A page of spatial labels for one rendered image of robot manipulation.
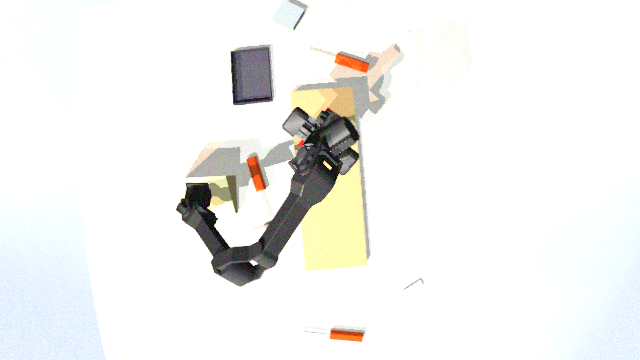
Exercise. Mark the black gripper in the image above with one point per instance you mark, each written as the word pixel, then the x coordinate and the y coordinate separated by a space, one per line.
pixel 299 123

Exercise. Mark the pale yellow floor panel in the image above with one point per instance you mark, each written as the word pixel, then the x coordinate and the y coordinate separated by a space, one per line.
pixel 333 230

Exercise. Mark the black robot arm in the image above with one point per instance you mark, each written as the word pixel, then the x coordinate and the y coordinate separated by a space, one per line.
pixel 310 184

